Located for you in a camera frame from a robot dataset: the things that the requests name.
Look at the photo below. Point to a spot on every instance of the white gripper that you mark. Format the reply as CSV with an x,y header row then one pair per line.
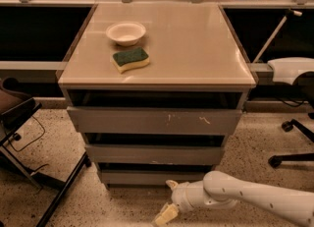
x,y
181,197

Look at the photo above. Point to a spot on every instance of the grey bottom drawer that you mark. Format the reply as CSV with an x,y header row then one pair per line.
x,y
146,178

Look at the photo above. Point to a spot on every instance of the grey drawer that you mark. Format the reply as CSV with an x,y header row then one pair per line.
x,y
156,121
153,154
146,178

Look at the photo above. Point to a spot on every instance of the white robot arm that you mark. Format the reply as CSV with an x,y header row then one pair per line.
x,y
218,190

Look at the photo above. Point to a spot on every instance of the grey middle drawer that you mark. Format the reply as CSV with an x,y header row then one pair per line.
x,y
153,154

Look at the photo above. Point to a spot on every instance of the grey drawer cabinet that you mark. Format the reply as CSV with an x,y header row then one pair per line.
x,y
195,63

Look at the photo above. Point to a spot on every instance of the grey top drawer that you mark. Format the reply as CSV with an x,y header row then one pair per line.
x,y
156,121

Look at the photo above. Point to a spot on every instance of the black office chair base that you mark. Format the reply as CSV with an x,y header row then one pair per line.
x,y
298,149

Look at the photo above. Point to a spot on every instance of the green and yellow sponge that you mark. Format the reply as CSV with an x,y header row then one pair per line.
x,y
130,59

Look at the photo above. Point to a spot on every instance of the white bowl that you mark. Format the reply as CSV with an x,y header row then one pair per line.
x,y
126,33

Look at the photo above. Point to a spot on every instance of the white stick with black tip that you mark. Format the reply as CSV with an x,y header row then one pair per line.
x,y
289,13

